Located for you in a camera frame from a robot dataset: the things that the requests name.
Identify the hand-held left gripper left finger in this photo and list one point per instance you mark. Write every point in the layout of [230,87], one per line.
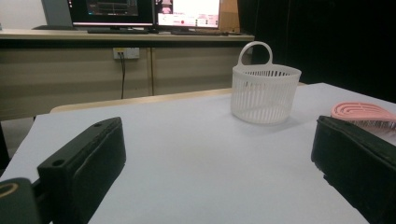
[90,161]

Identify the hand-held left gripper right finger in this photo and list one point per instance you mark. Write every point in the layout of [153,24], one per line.
[358,165]

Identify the pink hairbrush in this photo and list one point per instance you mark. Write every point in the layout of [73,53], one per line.
[361,112]

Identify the clear plastic cup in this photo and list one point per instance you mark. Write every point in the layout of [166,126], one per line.
[264,93]

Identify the wooden table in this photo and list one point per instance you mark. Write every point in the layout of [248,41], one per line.
[140,100]

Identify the long beige desk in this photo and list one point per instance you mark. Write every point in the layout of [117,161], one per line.
[77,77]

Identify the white table cover sheet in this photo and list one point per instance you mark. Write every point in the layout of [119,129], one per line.
[202,155]

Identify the black curtain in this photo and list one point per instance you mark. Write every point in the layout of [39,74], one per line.
[327,40]

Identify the black keyboard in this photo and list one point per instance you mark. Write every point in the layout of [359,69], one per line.
[199,32]
[118,31]

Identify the dark-screen computer monitor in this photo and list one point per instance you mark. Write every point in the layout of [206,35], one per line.
[109,12]

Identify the bright-screen computer monitor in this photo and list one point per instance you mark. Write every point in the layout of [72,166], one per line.
[190,12]

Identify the brown cardboard box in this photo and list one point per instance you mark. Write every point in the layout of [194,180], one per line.
[229,15]

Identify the white wall socket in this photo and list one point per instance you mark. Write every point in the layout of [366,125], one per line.
[130,53]

